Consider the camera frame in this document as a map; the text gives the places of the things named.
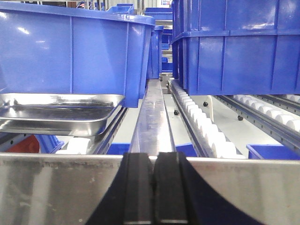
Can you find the blue plastic crate right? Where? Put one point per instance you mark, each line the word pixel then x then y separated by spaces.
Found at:
pixel 228 47

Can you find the silver metal tray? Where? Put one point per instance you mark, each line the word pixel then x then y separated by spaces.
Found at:
pixel 79 115

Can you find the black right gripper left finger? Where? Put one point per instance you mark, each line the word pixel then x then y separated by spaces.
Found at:
pixel 128 200

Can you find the steel lane divider rail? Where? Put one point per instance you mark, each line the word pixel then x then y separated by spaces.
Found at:
pixel 152 133

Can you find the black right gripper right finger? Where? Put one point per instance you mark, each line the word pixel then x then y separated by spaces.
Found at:
pixel 183 197

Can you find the white roller track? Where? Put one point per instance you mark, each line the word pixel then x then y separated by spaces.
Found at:
pixel 207 139
pixel 278 124

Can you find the small blue bin behind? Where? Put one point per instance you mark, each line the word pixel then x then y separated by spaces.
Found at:
pixel 155 53

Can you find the steel shelf front rail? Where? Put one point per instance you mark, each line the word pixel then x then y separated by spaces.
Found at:
pixel 65 189

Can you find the blue plastic bin left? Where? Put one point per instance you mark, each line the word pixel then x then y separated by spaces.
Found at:
pixel 62 50

